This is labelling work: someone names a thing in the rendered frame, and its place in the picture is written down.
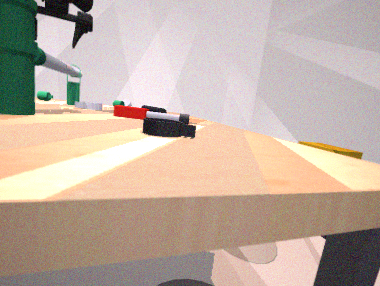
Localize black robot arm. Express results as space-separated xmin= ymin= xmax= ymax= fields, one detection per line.
xmin=51 ymin=0 xmax=93 ymax=12

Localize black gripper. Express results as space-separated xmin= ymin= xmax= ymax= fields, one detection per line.
xmin=35 ymin=0 xmax=93 ymax=49

